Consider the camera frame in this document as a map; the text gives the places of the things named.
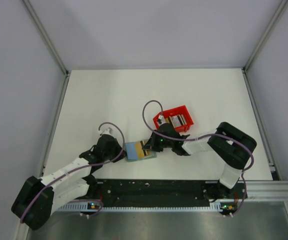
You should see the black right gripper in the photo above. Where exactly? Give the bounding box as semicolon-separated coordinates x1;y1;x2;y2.
143;129;174;152

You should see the green leather card holder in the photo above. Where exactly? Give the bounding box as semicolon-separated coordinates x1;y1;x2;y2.
125;139;157;162

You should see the red plastic card tray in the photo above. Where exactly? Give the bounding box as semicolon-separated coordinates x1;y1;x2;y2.
153;105;194;133

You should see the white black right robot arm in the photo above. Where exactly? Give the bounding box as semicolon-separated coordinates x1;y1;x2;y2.
141;121;257;200

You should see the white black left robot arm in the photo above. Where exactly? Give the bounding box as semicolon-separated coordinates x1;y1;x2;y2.
11;133;126;230

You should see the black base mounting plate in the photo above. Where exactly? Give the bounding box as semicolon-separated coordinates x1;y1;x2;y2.
92;179;245;208

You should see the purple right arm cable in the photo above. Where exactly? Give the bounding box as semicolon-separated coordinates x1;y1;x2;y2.
142;100;255;218

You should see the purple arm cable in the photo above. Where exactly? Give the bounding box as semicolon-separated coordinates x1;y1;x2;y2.
142;100;255;218
19;121;125;224

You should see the white slotted cable duct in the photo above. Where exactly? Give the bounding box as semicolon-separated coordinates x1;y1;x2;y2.
57;202;89;212

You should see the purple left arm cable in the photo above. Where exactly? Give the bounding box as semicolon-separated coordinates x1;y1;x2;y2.
19;121;125;224

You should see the aluminium frame rail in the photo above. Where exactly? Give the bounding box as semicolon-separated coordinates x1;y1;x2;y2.
243;181;288;201

